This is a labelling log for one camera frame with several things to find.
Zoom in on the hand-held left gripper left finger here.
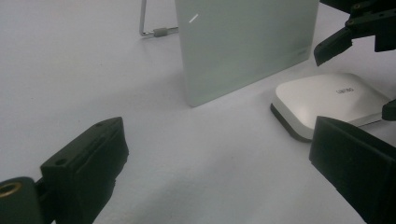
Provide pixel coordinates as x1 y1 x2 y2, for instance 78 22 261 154
40 116 130 224

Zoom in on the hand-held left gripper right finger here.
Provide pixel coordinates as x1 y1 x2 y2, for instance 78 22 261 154
308 116 396 224

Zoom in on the white eraser with black base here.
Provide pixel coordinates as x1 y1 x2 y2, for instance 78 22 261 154
270 73 391 144

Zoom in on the white glass whiteboard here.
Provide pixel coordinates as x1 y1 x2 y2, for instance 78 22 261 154
174 0 320 108

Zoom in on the metal wire whiteboard stand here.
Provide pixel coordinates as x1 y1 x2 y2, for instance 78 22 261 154
139 0 180 38

